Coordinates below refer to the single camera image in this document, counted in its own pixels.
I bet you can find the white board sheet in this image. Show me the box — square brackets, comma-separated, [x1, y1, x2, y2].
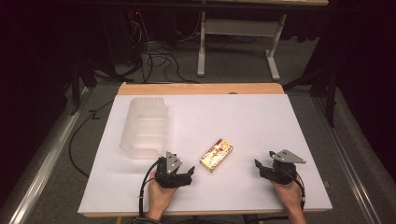
[77, 93, 333, 217]

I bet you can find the long black floor cable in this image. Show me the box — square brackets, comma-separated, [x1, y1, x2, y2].
[68, 100, 115, 178]

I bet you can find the translucent plastic storage container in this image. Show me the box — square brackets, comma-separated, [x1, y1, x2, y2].
[119, 96, 169, 161]

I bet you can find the wooden table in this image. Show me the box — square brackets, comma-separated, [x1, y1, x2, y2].
[82, 81, 329, 218]

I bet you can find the white metal desk frame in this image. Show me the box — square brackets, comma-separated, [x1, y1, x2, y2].
[196, 10, 288, 82]

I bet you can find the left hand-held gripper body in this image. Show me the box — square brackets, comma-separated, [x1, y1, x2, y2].
[154, 151, 192, 189]

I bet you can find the person's left hand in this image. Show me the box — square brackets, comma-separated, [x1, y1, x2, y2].
[147, 177, 179, 219]

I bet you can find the yellow and red printed box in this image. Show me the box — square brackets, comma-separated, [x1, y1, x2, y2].
[199, 138, 234, 174]

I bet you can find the grey metal floor rail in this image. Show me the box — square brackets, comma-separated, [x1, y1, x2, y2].
[312, 95, 386, 224]
[0, 86, 92, 224]

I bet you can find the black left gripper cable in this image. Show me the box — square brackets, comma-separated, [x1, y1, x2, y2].
[137, 158, 165, 218]

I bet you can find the black tripod stand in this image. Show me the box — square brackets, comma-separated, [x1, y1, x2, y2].
[282, 57, 339, 129]
[68, 8, 134, 117]

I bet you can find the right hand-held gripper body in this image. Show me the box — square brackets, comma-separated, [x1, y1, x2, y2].
[268, 148, 307, 186]

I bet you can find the person's right hand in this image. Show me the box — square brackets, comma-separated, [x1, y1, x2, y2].
[270, 179, 304, 213]

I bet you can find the bundle of floor cables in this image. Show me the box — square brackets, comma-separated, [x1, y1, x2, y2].
[125, 10, 204, 85]

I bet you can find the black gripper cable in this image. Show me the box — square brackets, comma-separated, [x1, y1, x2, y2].
[289, 171, 307, 211]
[137, 158, 165, 218]

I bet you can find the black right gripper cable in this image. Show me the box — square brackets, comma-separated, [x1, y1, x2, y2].
[289, 171, 307, 211]

